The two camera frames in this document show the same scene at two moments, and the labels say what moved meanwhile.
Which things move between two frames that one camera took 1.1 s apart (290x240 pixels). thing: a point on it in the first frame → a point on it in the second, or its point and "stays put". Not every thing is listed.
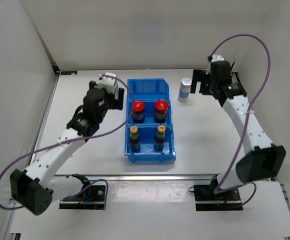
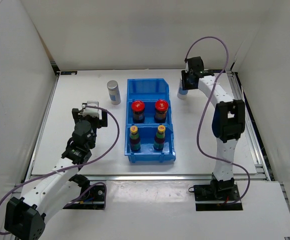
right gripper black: x=198 y=75 → x=185 y=86
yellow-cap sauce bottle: x=135 y=142 stays put
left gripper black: x=115 y=104 → x=100 y=123
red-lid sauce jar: x=161 y=106 stays put
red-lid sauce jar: x=138 y=116 stays put
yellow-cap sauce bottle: x=159 y=140 stays put
